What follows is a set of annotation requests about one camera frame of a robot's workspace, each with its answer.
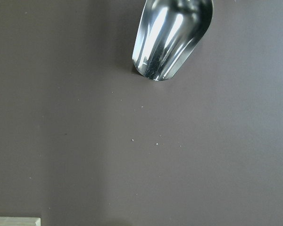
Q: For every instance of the metal scoop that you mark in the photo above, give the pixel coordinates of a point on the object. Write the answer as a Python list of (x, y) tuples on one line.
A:
[(168, 33)]

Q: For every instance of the wooden cutting board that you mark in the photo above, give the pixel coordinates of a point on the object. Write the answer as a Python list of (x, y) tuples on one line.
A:
[(19, 221)]

